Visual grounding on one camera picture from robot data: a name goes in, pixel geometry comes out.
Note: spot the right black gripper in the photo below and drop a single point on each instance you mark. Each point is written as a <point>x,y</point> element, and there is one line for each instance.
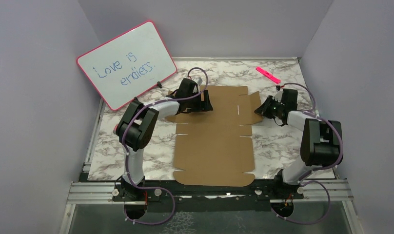
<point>263,109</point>

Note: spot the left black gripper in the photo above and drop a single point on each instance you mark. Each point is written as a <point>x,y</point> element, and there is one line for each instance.
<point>202,106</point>

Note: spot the brown cardboard box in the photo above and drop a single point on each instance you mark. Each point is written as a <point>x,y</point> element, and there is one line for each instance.
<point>215,148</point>

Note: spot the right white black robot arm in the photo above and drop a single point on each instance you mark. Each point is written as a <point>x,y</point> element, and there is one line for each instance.
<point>321,145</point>

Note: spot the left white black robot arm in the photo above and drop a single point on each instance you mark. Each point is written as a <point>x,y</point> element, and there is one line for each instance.
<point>137,125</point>

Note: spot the pink highlighter marker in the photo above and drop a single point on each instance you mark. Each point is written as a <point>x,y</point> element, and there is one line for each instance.
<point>268,75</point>

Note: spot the pink framed whiteboard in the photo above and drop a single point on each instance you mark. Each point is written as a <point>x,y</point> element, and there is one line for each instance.
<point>128,65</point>

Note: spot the pink whiteboard eraser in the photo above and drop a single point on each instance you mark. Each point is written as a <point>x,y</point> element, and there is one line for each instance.
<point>114,128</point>

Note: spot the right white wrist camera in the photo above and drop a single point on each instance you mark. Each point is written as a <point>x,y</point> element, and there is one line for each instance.
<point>278,96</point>

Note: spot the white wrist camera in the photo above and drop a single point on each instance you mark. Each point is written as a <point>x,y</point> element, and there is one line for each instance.
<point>198,81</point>
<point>278,96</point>

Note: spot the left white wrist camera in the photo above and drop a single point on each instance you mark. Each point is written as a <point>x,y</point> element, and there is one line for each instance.
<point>198,81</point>

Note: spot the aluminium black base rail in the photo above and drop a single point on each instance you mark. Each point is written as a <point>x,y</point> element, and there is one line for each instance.
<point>323,208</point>

